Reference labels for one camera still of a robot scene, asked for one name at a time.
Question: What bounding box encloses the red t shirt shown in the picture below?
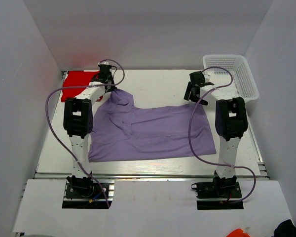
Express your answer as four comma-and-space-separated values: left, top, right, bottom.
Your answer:
61, 71, 99, 103

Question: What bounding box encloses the purple t shirt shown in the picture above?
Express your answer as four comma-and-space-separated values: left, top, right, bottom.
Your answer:
89, 89, 216, 162

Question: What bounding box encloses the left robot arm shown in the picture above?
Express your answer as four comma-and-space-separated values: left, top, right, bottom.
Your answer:
61, 62, 115, 179

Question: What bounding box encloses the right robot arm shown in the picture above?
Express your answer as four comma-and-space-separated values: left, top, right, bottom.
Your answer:
184, 71, 248, 197

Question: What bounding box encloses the white plastic basket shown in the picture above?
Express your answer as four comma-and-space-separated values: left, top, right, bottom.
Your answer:
203, 54, 259, 102

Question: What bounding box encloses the orange object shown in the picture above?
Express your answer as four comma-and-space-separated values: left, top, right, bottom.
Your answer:
226, 229, 250, 237

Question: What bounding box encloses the black cloth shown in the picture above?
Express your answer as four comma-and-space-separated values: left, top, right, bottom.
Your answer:
274, 219, 296, 237

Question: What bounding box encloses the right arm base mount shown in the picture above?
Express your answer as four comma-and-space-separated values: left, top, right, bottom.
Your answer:
191, 182, 244, 210

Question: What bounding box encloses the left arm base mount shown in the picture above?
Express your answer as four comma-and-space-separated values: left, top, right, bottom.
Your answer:
62, 183, 109, 209

